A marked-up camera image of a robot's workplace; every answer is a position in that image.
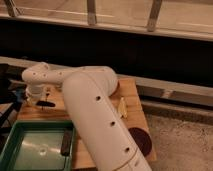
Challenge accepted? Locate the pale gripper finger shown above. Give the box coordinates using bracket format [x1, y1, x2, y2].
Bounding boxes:
[26, 97, 36, 106]

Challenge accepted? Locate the black dish brush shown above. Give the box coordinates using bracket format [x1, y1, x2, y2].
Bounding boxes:
[36, 101, 55, 107]

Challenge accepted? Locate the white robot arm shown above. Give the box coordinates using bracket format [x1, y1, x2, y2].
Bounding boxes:
[22, 62, 152, 171]

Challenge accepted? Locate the green plastic tray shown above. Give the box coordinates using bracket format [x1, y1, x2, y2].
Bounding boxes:
[0, 121, 76, 171]

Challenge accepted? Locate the dark sponge block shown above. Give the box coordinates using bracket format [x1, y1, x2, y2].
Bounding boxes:
[61, 130, 72, 156]

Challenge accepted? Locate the yellow banana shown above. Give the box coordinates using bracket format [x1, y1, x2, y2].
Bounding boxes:
[117, 97, 128, 118]

